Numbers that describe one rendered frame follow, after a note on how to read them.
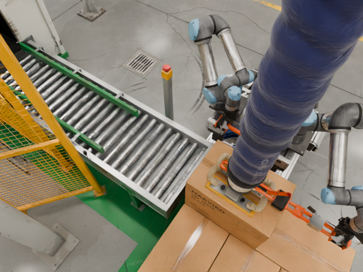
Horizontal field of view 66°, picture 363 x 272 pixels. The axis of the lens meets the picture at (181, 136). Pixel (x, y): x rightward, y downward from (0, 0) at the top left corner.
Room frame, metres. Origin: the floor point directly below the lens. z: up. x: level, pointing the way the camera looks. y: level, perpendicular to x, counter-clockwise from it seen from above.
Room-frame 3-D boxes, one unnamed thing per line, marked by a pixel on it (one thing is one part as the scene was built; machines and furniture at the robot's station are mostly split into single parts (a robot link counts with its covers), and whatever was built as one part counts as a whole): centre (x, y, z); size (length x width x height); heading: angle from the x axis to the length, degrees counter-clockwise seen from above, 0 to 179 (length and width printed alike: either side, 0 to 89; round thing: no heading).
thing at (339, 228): (0.35, -0.84, 1.21); 0.09 x 0.08 x 0.12; 54
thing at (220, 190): (0.60, -0.32, 0.97); 0.34 x 0.10 x 0.05; 54
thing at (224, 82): (1.15, -0.28, 1.37); 0.11 x 0.11 x 0.08; 24
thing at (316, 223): (0.41, -0.75, 1.06); 0.07 x 0.07 x 0.04; 54
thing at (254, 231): (0.68, -0.39, 0.74); 0.60 x 0.40 x 0.40; 55
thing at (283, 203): (0.53, -0.58, 1.07); 0.10 x 0.08 x 0.06; 144
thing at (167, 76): (1.63, 0.12, 0.50); 0.07 x 0.07 x 1.00; 56
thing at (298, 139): (1.00, -0.76, 1.09); 0.15 x 0.15 x 0.10
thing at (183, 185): (0.89, -0.08, 0.58); 0.70 x 0.03 x 0.06; 146
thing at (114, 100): (1.96, 1.04, 0.60); 1.60 x 0.10 x 0.09; 56
